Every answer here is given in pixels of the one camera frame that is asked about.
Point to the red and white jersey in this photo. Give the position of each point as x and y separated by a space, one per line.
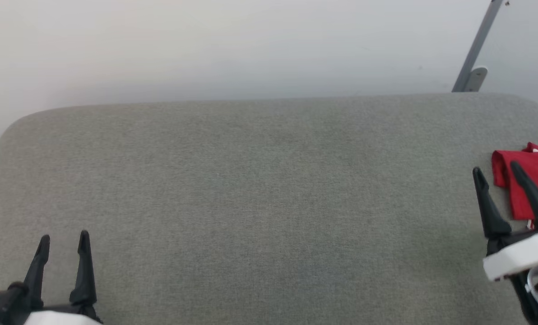
535 176

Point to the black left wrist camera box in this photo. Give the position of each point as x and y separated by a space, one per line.
0 307

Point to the grey fabric sofa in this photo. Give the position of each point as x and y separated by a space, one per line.
269 203

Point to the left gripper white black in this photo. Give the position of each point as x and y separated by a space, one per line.
66 316

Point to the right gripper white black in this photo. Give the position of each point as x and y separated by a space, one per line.
519 255

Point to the grey metal post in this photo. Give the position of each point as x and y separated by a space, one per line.
479 40

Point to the white post bracket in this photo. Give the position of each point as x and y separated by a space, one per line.
476 79

